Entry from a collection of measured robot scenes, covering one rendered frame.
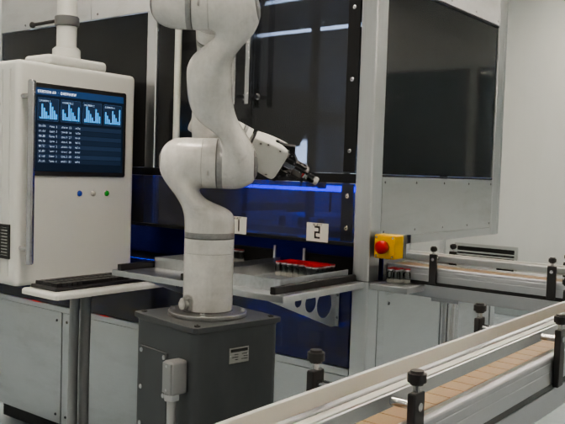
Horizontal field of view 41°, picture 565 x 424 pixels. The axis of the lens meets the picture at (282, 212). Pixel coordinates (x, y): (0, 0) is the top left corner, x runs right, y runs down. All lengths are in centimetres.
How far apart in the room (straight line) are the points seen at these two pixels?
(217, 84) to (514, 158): 554
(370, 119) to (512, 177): 479
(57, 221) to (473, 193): 153
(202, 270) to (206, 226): 10
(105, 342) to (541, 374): 225
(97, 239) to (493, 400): 201
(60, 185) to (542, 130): 501
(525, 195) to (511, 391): 592
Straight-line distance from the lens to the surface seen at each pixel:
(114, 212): 290
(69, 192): 277
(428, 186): 266
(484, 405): 106
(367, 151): 234
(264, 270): 245
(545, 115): 700
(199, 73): 168
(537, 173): 699
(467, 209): 295
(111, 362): 321
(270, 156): 200
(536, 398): 125
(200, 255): 180
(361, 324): 238
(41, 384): 362
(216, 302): 182
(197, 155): 179
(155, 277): 236
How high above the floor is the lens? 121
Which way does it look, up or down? 3 degrees down
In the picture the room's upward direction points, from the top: 2 degrees clockwise
